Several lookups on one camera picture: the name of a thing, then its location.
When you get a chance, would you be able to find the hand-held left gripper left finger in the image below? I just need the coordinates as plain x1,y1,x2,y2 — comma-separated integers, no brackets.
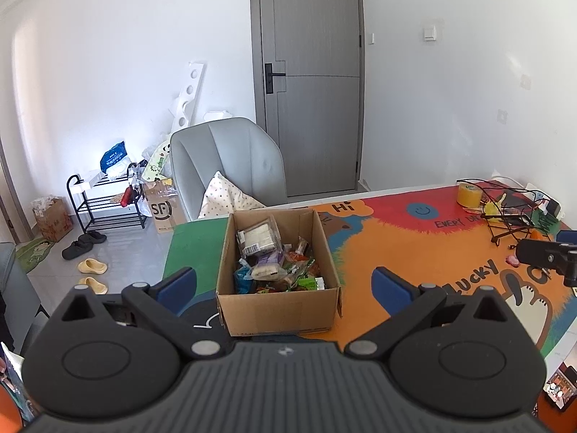
47,266,236,364

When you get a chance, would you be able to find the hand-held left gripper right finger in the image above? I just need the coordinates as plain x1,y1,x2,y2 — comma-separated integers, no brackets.
343,266,524,364

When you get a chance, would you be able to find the small blue snack packet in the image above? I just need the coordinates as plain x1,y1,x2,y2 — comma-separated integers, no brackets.
233,267,254,295

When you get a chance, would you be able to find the purple white snack packet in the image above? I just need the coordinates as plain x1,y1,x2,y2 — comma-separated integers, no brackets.
249,263,288,281

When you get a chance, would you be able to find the green beige cracker packet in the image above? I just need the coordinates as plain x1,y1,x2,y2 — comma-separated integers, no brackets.
286,259,316,280

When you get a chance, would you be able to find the clear packet of purple cake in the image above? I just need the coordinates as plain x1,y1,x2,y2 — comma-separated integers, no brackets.
246,252,286,272

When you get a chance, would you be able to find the clear packet of white cakes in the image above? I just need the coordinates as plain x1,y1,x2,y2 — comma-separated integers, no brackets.
236,218,279,256

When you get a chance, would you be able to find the cardboard box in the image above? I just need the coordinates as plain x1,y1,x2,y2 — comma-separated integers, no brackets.
216,208,342,339

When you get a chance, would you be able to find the cartoon cat table mat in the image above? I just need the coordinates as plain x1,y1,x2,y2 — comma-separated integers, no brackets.
162,179,571,362

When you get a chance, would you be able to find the white power strip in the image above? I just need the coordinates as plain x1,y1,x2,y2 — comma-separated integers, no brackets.
489,175,548,204

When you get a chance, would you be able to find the plain carton with black print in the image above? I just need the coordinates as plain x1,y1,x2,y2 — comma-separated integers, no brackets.
144,179,186,235

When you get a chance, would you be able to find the yellow slipper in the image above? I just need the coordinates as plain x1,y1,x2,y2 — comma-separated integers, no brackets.
77,258,109,275
78,277,109,295

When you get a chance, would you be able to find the yellow tape roll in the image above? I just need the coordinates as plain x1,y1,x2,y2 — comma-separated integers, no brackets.
457,181,483,209

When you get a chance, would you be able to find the dotted white pillow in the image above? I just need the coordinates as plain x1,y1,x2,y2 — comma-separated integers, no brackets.
197,171,267,220

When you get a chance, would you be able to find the pair of dark slippers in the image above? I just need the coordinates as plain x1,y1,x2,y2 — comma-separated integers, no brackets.
62,231,108,261

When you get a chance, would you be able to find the black shoe rack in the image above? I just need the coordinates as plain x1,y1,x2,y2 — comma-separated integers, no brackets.
67,162,148,233

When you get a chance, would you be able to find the lit phone screen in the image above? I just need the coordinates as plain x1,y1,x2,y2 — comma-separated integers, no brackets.
543,360,577,413

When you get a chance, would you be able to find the green patterned bag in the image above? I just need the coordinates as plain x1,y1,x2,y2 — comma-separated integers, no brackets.
142,141,173,179

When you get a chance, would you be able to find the brown printed carton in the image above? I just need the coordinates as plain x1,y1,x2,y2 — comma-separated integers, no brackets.
31,197,74,243

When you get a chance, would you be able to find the grey chair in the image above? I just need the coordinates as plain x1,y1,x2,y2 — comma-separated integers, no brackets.
170,117,288,223

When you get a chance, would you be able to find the green floor mat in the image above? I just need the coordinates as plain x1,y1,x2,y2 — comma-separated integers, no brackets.
15,237,56,274

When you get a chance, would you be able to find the blue plastic bag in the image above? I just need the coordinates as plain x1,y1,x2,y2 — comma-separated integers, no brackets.
99,141,127,174

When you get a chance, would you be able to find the grey sofa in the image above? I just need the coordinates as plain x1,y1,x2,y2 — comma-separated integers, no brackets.
0,242,50,355

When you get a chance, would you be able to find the white foam board with holes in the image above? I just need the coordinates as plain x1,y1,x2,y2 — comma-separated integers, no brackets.
168,60,207,132

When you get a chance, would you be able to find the grey door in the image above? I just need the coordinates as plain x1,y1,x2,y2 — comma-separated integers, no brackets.
249,0,366,205

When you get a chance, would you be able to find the black wire basket rack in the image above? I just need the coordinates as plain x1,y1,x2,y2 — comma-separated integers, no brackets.
456,178,557,235

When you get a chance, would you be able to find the black door handle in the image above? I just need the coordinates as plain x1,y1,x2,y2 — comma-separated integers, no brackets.
264,63,287,95

